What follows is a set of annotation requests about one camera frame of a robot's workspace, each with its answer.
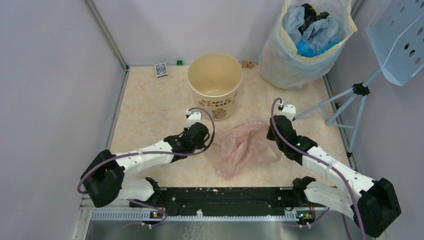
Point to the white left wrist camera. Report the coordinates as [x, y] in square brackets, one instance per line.
[193, 117]

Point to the black plastic bag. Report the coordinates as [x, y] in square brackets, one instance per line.
[310, 16]

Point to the aluminium corner frame post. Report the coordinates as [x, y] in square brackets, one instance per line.
[96, 15]

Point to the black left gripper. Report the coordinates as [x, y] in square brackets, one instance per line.
[201, 144]

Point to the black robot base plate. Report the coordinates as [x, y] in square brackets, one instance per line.
[230, 201]

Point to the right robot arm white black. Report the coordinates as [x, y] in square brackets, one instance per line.
[372, 204]

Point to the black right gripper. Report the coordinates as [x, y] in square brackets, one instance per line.
[270, 134]

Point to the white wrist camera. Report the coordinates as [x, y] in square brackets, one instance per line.
[287, 109]
[193, 117]

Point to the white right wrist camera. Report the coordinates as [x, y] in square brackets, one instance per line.
[287, 109]

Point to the white toothed cable rail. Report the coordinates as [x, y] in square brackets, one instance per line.
[148, 216]

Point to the small wooden blocks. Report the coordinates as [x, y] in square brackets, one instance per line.
[248, 64]

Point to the perforated light blue panel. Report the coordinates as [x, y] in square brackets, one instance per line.
[396, 35]

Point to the blue plastic bag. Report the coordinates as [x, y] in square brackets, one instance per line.
[305, 49]

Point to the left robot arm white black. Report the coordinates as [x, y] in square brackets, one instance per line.
[108, 177]

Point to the pink plastic trash bag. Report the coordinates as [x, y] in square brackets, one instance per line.
[242, 147]

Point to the light blue tripod stand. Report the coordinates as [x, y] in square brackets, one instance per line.
[341, 102]

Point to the cream capybara trash bin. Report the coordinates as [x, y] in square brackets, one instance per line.
[214, 79]

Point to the large translucent bag of bags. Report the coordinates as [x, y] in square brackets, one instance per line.
[279, 63]

